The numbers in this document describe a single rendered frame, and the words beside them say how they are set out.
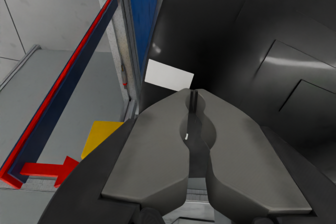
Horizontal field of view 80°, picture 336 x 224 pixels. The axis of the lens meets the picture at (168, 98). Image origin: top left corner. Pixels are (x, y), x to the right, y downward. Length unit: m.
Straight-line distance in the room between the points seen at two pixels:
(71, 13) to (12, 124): 0.75
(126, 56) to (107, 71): 0.89
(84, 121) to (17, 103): 0.42
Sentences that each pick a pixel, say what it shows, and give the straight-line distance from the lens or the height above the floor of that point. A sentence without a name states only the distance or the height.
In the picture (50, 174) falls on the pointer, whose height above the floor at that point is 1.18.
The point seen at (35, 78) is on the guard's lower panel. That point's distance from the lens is 1.52.
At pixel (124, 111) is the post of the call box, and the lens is 0.56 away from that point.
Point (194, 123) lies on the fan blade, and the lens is 0.16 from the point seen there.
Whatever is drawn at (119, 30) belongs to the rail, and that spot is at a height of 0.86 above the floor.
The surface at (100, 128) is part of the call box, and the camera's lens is 0.46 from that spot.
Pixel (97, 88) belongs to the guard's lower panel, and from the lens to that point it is 1.28.
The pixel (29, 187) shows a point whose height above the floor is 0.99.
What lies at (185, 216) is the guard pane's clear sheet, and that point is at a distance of 0.89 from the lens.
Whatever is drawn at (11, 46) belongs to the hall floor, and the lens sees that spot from 1.97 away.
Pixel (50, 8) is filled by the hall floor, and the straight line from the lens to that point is 1.60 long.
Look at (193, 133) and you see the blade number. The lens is 0.17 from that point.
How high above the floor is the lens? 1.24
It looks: 42 degrees down
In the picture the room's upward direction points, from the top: 175 degrees counter-clockwise
